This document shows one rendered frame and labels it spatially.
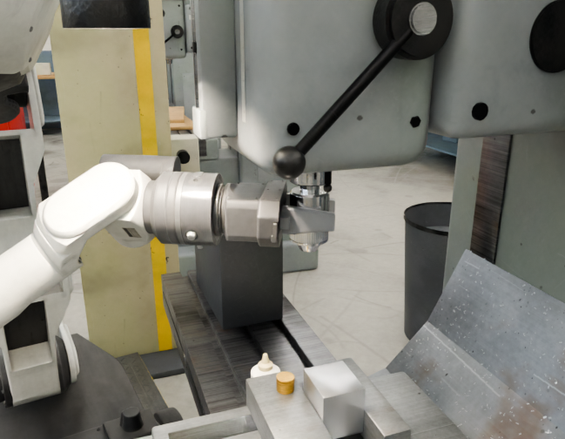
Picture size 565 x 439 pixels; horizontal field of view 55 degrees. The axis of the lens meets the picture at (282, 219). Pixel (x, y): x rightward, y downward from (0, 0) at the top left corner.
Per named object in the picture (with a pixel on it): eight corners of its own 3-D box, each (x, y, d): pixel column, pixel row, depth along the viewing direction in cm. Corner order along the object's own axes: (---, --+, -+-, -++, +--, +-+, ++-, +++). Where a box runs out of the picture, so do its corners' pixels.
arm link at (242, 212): (278, 189, 58) (167, 185, 59) (277, 273, 61) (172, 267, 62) (287, 163, 70) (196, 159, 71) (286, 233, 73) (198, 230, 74)
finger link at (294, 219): (334, 233, 63) (280, 231, 63) (335, 207, 62) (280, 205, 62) (334, 239, 61) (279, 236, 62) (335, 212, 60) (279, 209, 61)
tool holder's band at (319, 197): (323, 192, 67) (323, 184, 67) (334, 203, 63) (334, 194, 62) (285, 194, 66) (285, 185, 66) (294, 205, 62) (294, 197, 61)
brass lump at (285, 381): (279, 396, 65) (279, 383, 64) (273, 386, 67) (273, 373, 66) (297, 392, 65) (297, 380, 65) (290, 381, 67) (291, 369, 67)
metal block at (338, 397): (321, 442, 62) (323, 398, 60) (302, 410, 67) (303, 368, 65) (363, 432, 63) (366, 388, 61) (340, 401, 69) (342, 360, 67)
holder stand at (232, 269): (222, 331, 100) (218, 228, 94) (196, 282, 120) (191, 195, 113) (283, 319, 104) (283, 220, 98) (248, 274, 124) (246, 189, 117)
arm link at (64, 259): (144, 187, 61) (38, 260, 58) (164, 219, 69) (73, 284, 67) (113, 149, 63) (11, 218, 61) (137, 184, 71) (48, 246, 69)
